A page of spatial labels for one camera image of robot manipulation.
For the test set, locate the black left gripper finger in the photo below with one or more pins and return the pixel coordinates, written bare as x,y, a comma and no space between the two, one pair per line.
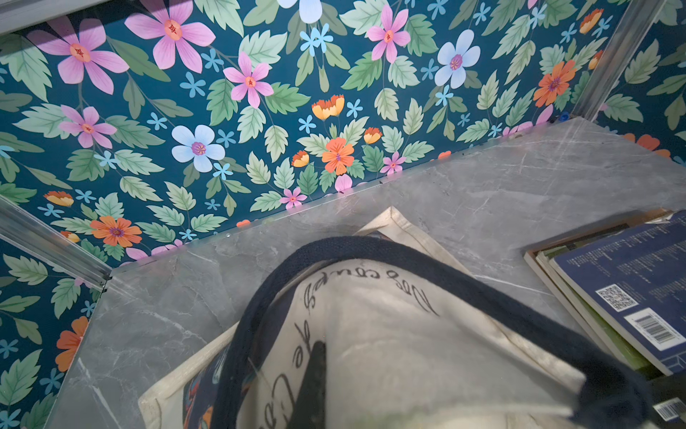
309,409

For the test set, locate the cream canvas tote bag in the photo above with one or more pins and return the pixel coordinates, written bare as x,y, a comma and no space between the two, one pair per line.
413,340

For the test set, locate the blue landscape cover book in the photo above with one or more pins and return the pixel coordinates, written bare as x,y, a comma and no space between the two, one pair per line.
538,257

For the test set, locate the black spine book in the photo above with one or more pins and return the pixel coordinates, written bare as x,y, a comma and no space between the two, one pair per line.
668,395

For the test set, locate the dark blue barcode book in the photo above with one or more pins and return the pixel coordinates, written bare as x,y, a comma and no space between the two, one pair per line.
635,280

